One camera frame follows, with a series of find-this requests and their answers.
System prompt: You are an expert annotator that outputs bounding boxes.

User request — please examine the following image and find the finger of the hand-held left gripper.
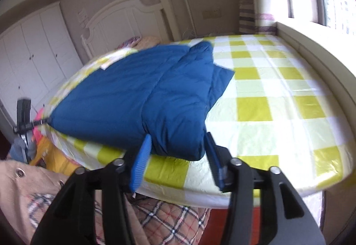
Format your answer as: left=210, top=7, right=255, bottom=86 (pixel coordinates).
left=30, top=118, right=53, bottom=126

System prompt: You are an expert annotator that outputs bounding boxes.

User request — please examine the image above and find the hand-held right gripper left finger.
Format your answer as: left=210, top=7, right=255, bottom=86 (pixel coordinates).
left=30, top=134, right=153, bottom=245

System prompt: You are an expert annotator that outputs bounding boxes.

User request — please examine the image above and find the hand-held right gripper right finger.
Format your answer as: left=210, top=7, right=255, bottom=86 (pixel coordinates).
left=204, top=131, right=326, bottom=245

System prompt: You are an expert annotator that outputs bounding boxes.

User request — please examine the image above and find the blue quilted jacket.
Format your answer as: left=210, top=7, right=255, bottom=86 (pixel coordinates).
left=50, top=41, right=235, bottom=161

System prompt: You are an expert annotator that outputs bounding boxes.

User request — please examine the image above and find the white wardrobe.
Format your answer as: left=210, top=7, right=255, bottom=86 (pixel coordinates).
left=0, top=1, right=84, bottom=123

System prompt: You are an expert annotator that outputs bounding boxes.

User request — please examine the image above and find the beige plaid-lined coat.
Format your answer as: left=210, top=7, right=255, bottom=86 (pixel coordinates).
left=0, top=160, right=212, bottom=245

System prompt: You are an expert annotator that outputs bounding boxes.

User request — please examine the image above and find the yellow checked bed sheet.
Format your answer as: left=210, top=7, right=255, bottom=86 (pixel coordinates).
left=36, top=34, right=356, bottom=202

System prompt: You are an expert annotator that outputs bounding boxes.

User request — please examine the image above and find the colourful patterned pillow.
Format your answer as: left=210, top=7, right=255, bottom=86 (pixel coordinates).
left=117, top=36, right=141, bottom=49

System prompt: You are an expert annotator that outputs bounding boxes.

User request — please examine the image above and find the beige plush pillow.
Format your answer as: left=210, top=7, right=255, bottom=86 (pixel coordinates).
left=136, top=36, right=162, bottom=49

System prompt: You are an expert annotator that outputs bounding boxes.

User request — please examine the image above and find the white wooden headboard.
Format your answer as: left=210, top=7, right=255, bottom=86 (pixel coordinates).
left=81, top=0, right=180, bottom=57

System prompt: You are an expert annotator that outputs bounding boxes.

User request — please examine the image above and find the thin metal rod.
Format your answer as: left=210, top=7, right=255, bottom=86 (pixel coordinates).
left=183, top=0, right=196, bottom=37

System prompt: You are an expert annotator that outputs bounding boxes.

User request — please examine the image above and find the beige window sill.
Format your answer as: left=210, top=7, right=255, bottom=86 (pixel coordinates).
left=274, top=21, right=356, bottom=129

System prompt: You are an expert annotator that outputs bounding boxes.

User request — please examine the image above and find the wall socket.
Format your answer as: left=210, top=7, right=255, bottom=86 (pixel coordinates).
left=202, top=9, right=223, bottom=18

